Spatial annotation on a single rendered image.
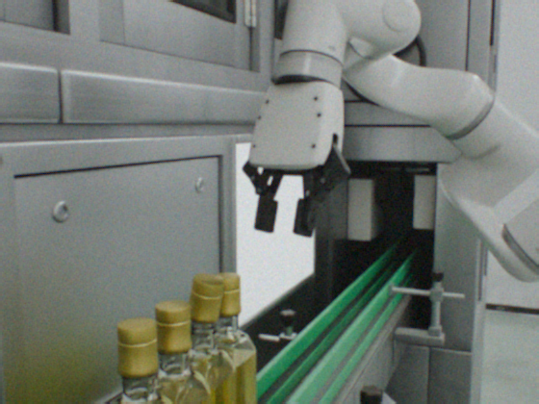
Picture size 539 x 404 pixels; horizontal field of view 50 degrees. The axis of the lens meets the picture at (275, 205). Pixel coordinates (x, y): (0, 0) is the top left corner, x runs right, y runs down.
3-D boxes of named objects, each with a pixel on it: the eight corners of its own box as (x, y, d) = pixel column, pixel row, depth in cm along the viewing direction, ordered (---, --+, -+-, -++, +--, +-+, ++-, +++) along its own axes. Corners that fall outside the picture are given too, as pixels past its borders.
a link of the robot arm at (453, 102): (477, 134, 71) (353, 23, 65) (413, 148, 83) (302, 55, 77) (504, 81, 74) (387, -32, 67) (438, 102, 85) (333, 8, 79)
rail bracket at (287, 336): (264, 374, 107) (264, 305, 105) (298, 381, 105) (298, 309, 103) (255, 383, 104) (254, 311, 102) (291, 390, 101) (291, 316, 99)
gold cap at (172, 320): (167, 339, 59) (166, 297, 58) (198, 343, 58) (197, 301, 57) (147, 351, 56) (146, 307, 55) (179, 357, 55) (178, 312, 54)
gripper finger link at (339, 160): (308, 118, 65) (284, 162, 66) (359, 147, 61) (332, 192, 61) (314, 122, 66) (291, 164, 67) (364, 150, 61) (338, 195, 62)
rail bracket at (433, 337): (389, 354, 140) (392, 264, 136) (461, 366, 133) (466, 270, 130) (384, 362, 135) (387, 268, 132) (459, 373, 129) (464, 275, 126)
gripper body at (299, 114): (254, 70, 67) (237, 164, 66) (328, 63, 61) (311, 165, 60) (291, 92, 73) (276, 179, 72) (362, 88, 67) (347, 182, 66)
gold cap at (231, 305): (219, 306, 70) (219, 270, 69) (246, 309, 69) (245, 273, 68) (205, 315, 67) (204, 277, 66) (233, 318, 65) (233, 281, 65)
